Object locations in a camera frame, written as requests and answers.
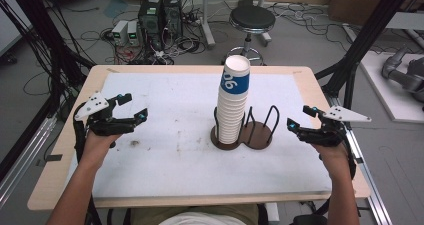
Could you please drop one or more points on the brown cardboard box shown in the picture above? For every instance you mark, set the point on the brown cardboard box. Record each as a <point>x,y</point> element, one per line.
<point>366,1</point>

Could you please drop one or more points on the person's clothing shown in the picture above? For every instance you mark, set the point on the person's clothing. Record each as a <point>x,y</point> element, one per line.
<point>196,216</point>

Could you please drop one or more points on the person's left hand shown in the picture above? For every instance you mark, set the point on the person's left hand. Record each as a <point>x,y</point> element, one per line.
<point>100,145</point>

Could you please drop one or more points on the grey power supply unit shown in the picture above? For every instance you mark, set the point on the grey power supply unit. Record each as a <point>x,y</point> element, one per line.
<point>133,33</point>
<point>119,32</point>

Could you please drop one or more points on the grey metal stand leg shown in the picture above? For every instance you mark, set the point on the grey metal stand leg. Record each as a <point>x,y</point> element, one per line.
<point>207,21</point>

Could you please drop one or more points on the black round stool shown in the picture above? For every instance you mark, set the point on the black round stool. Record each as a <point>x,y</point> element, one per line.
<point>252,18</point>

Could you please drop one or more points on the aluminium floor rail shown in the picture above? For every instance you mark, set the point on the aluminium floor rail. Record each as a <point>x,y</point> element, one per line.
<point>370,181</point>
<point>23,158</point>

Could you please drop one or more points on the person's right hand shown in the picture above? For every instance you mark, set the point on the person's right hand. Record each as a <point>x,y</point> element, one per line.
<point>331,155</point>

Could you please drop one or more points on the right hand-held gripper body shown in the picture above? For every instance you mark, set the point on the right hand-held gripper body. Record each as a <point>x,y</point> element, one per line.
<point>321,135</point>

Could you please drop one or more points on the light wooden table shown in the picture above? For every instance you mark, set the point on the light wooden table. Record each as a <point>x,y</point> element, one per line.
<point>50,185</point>

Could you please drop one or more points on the white floor platform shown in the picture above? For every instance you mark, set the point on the white floor platform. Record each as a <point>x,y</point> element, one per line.
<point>383,95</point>

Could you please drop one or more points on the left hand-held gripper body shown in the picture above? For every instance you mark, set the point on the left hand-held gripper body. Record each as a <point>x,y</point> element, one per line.
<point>106,124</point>

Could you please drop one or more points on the black computer tower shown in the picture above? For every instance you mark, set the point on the black computer tower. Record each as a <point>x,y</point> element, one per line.
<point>173,15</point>
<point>151,25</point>

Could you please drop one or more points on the stack of white paper cups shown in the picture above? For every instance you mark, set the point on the stack of white paper cups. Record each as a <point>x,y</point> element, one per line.
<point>233,105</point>

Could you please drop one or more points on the white table mat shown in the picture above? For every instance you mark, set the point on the white table mat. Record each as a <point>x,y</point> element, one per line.
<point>186,165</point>

